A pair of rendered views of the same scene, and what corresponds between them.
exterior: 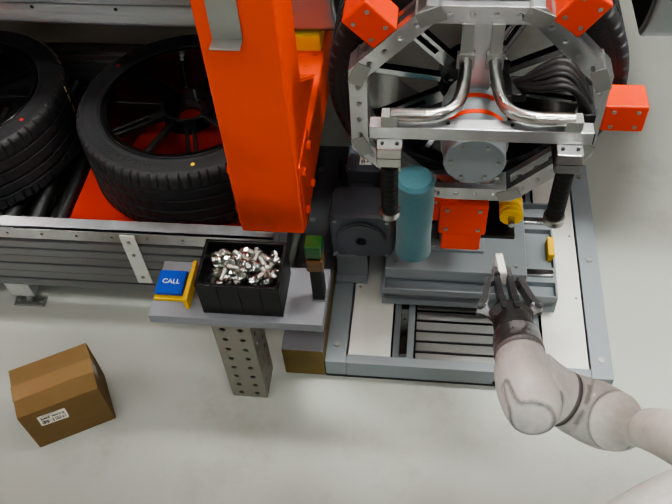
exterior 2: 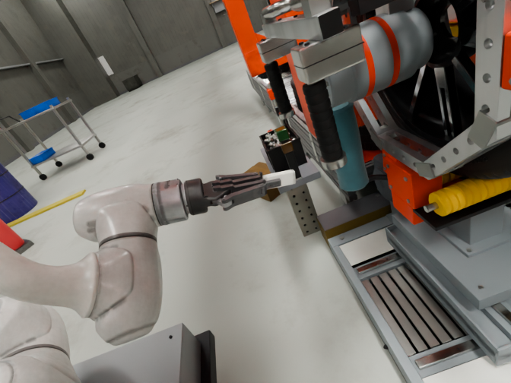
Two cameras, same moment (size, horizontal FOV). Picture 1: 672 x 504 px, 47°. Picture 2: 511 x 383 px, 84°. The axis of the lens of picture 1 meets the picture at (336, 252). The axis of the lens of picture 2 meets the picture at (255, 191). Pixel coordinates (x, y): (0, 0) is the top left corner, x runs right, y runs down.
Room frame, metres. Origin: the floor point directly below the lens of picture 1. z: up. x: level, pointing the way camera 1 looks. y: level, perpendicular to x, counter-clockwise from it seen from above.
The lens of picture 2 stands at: (0.84, -0.87, 1.01)
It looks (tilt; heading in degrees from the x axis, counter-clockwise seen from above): 30 degrees down; 84
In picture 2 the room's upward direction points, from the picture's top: 25 degrees counter-clockwise
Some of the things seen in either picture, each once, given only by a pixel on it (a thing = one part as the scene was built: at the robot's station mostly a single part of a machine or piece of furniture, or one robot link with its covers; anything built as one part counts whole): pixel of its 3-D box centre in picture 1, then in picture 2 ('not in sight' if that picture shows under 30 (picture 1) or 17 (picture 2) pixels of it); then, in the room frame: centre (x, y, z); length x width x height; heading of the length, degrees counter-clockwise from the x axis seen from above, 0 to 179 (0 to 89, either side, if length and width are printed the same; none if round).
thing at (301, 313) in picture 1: (241, 295); (286, 161); (1.14, 0.24, 0.44); 0.43 x 0.17 x 0.03; 80
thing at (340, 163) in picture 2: (559, 195); (324, 123); (1.03, -0.46, 0.83); 0.04 x 0.04 x 0.16
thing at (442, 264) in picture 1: (458, 209); (473, 207); (1.46, -0.36, 0.32); 0.40 x 0.30 x 0.28; 80
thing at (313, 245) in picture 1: (313, 247); (281, 134); (1.11, 0.05, 0.64); 0.04 x 0.04 x 0.04; 80
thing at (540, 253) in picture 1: (468, 252); (483, 261); (1.45, -0.40, 0.13); 0.50 x 0.36 x 0.10; 80
